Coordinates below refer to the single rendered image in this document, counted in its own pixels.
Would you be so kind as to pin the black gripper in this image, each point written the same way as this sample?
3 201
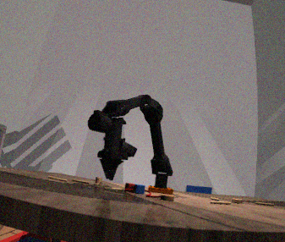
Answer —
111 155

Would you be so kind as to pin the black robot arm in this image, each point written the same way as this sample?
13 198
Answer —
104 122

